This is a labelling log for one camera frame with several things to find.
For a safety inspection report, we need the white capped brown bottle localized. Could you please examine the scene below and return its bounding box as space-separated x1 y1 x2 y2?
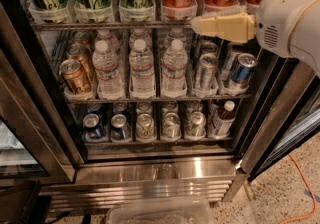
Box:
212 100 235 138

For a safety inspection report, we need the orange floor cable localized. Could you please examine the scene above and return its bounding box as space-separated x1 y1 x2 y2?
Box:
278 153 318 224

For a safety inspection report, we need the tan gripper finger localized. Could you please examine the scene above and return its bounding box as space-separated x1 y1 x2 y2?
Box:
191 13 256 43

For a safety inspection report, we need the blue pepsi can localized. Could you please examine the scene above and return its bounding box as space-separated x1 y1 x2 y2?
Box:
83 114 106 140
110 114 132 142

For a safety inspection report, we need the middle front water bottle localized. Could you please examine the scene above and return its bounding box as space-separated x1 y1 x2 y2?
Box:
129 39 155 98

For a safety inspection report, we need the clear plastic bin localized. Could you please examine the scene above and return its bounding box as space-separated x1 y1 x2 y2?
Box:
106 196 214 224

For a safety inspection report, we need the stainless steel fridge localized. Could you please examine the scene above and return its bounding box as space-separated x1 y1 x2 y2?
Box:
0 0 320 218

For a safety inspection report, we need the gold soda can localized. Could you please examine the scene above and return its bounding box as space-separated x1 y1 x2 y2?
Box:
59 59 91 95
67 44 94 82

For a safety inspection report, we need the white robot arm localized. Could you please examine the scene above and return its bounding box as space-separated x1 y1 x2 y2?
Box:
191 0 320 77

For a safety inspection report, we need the middle gold soda can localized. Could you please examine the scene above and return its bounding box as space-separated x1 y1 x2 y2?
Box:
67 44 94 82

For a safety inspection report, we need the left front water bottle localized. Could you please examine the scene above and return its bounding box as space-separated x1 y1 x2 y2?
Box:
92 40 124 100

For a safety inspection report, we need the middle silver green can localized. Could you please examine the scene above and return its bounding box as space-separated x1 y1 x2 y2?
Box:
161 112 181 141

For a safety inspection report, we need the water bottle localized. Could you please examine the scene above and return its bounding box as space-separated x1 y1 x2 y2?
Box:
129 39 155 98
161 39 188 98
92 40 124 100

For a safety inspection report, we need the right silver green can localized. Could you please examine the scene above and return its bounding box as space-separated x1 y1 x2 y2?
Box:
186 111 206 140

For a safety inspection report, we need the silver green can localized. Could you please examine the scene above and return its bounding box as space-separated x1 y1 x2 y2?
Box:
136 113 155 142
186 111 206 140
161 112 181 141

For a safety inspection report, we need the right front water bottle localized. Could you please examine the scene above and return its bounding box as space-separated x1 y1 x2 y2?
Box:
161 39 188 98

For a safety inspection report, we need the left silver green can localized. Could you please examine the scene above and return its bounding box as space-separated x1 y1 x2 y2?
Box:
136 113 155 142

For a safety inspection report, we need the front gold soda can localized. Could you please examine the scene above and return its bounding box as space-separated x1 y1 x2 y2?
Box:
59 59 91 95

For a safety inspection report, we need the front blue silver can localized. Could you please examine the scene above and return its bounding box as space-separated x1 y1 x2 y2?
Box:
228 53 257 90

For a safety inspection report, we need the glass fridge door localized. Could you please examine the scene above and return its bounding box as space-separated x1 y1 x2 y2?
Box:
241 61 320 181

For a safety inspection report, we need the left blue pepsi can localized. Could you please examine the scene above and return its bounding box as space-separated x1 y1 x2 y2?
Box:
83 114 106 140

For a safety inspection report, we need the front silver slim can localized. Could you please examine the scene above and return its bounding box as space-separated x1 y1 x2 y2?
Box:
195 53 218 90

